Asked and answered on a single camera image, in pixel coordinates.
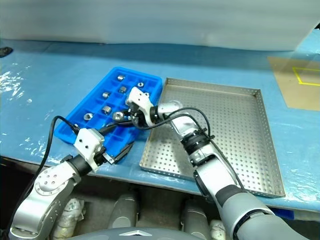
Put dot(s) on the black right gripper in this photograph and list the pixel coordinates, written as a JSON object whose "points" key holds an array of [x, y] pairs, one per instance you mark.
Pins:
{"points": [[138, 116]]}

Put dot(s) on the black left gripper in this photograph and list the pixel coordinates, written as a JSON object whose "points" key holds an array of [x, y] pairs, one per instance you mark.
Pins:
{"points": [[102, 156]]}

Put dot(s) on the metal nut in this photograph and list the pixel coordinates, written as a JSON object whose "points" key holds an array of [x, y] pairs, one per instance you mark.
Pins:
{"points": [[88, 116], [117, 115]]}

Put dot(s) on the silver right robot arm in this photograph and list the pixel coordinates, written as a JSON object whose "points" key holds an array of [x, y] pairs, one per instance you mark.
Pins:
{"points": [[207, 160]]}

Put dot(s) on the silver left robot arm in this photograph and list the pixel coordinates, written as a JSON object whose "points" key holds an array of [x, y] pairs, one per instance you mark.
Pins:
{"points": [[50, 182]]}

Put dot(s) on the blue compartment tray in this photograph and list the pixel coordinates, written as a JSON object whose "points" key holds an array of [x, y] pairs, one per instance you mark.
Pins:
{"points": [[95, 105]]}

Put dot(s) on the dark grey rounded shape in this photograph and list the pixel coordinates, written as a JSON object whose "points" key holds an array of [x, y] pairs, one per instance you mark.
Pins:
{"points": [[125, 212], [195, 217]]}

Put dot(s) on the white rounded part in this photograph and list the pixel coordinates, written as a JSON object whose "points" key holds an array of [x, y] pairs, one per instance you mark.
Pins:
{"points": [[217, 230], [71, 215]]}

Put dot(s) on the grey robot torso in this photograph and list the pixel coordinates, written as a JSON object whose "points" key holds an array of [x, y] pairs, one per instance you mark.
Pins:
{"points": [[140, 233]]}

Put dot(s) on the large white foam board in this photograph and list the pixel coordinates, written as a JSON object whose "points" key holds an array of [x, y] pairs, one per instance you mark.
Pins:
{"points": [[150, 20]]}

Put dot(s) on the perforated metal tray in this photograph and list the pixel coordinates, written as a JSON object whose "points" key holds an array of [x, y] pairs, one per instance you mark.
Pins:
{"points": [[237, 125]]}

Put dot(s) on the small black object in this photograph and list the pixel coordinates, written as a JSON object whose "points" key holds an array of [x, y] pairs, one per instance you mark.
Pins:
{"points": [[5, 51]]}

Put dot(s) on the brown table mat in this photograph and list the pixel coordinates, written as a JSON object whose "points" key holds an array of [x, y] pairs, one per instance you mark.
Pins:
{"points": [[300, 100]]}

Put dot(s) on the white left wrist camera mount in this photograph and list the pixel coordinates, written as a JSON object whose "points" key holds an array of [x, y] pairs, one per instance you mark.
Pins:
{"points": [[87, 140]]}

